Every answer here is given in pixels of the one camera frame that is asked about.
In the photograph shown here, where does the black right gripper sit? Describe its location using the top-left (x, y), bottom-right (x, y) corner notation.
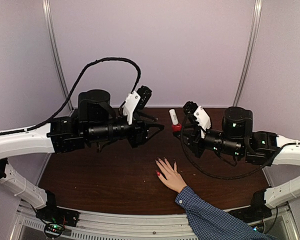
top-left (173, 123), bottom-right (244, 159)

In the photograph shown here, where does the white nail polish cap brush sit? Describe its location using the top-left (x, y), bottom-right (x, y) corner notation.
top-left (169, 109), bottom-right (179, 126)

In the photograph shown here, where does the red nail polish bottle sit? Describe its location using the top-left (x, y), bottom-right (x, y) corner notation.
top-left (171, 123), bottom-right (182, 133)

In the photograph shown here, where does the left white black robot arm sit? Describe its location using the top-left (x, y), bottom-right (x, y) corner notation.
top-left (0, 86), bottom-right (164, 222)

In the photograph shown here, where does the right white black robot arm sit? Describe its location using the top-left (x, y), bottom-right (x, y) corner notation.
top-left (169, 101), bottom-right (300, 180)

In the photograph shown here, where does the blue checked shirt forearm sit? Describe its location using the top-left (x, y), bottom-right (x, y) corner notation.
top-left (175, 186), bottom-right (276, 240)

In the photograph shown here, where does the pale hand with long nails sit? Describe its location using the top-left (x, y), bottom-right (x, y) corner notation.
top-left (155, 157), bottom-right (187, 194)

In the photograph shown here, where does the round green circuit board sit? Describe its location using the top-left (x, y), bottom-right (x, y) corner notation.
top-left (43, 223), bottom-right (65, 239)

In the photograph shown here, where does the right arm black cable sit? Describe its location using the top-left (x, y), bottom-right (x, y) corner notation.
top-left (180, 114), bottom-right (273, 180)

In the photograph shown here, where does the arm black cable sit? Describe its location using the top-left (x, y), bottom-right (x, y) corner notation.
top-left (0, 56), bottom-right (142, 137)
top-left (180, 114), bottom-right (273, 180)

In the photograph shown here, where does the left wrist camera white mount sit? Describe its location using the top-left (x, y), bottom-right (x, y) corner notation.
top-left (122, 85), bottom-right (152, 125)

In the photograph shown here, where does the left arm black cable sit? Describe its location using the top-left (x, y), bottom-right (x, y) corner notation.
top-left (0, 56), bottom-right (142, 137)

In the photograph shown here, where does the right aluminium corner post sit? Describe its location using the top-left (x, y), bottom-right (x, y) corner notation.
top-left (232, 0), bottom-right (263, 107)

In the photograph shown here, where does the aluminium corner post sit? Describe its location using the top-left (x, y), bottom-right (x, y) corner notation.
top-left (232, 0), bottom-right (263, 107)
top-left (42, 0), bottom-right (70, 100)

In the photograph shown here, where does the left aluminium corner post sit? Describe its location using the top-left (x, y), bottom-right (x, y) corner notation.
top-left (42, 0), bottom-right (70, 100)

